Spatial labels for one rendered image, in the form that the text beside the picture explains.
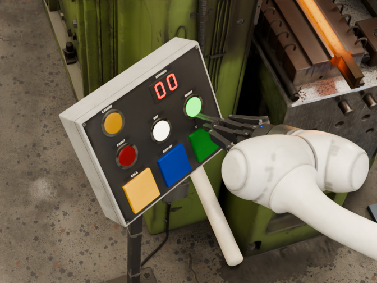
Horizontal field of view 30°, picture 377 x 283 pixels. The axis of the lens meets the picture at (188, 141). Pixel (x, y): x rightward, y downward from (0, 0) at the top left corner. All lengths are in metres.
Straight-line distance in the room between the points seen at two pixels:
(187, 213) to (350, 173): 1.35
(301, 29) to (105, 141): 0.72
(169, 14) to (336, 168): 0.64
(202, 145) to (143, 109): 0.20
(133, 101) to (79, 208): 1.26
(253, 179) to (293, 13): 0.89
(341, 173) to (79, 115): 0.53
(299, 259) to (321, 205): 1.50
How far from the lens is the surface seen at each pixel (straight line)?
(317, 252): 2.69
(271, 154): 1.18
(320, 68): 1.89
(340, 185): 1.30
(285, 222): 2.54
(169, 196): 2.30
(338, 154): 1.29
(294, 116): 1.90
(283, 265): 2.63
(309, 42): 1.91
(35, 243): 2.64
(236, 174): 1.17
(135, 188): 1.53
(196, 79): 1.58
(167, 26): 1.75
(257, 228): 2.42
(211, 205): 1.96
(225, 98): 2.07
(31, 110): 2.98
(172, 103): 1.54
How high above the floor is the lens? 2.32
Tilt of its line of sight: 54 degrees down
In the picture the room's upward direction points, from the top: 7 degrees clockwise
